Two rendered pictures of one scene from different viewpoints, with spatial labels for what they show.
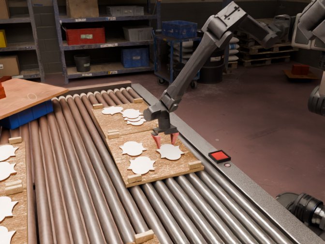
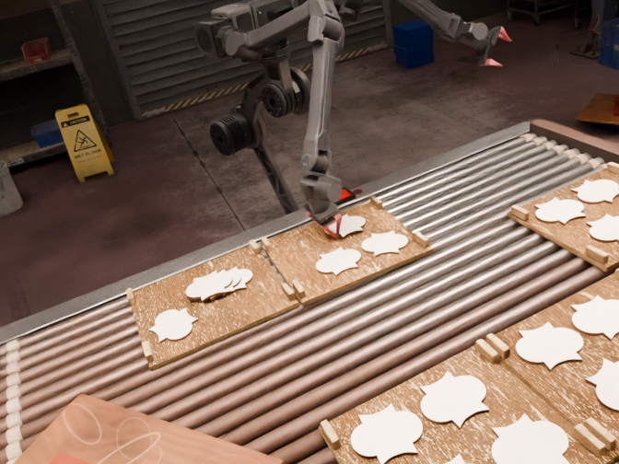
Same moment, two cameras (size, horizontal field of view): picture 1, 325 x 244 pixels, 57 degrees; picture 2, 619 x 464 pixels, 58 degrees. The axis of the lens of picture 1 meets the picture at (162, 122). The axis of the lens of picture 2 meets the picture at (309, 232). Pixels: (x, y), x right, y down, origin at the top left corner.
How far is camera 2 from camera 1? 189 cm
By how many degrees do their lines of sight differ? 74
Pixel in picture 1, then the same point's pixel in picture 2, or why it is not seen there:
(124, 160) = (372, 262)
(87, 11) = not seen: outside the picture
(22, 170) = (434, 372)
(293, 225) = (449, 156)
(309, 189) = not seen: hidden behind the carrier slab
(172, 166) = (379, 221)
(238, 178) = (384, 183)
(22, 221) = (550, 311)
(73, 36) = not seen: outside the picture
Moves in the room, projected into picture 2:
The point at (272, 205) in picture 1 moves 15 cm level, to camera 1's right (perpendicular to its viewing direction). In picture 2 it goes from (425, 165) to (416, 148)
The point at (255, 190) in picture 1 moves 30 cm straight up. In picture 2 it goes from (403, 174) to (396, 95)
